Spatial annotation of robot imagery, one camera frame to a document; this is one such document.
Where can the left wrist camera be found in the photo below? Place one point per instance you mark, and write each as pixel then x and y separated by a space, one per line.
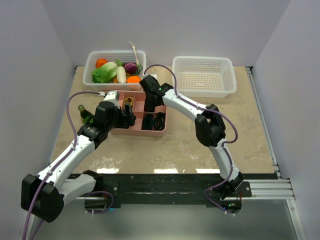
pixel 112 96

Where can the green lettuce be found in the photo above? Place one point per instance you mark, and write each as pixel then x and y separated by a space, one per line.
pixel 105 73

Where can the orange front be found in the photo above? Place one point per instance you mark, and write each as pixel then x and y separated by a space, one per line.
pixel 135 79

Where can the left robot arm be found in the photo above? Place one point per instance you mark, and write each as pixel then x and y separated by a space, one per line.
pixel 46 194

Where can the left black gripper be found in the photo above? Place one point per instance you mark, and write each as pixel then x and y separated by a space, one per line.
pixel 128 120

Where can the purple onion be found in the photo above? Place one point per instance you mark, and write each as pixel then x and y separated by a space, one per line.
pixel 131 68

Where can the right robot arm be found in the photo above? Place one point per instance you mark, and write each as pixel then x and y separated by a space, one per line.
pixel 210 129

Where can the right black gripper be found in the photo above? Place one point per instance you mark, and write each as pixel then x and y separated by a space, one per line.
pixel 151 104

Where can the green onion stalk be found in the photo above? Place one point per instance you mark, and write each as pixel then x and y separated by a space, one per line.
pixel 139 67

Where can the pink divided organizer tray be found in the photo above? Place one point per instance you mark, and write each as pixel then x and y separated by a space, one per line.
pixel 138 110

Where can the rolled black orange tie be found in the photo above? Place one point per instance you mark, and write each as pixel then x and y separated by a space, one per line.
pixel 159 121

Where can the green glass bottle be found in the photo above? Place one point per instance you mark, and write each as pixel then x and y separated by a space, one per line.
pixel 84 113

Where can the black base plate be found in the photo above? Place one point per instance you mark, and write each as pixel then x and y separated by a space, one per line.
pixel 116 190

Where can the white empty basket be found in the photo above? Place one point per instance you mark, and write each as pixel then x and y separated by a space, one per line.
pixel 204 77

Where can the orange tomato back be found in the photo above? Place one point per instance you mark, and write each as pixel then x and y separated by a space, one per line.
pixel 100 62

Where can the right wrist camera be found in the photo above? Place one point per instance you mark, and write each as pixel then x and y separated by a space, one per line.
pixel 153 75

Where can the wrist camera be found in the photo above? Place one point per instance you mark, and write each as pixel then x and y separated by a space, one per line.
pixel 112 96
pixel 153 75

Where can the white radish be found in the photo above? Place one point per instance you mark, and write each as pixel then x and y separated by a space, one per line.
pixel 121 75

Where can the rolled yellow tie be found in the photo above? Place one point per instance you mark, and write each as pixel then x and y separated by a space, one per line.
pixel 129 100

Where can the aluminium frame rail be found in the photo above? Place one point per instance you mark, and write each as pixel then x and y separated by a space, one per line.
pixel 261 188

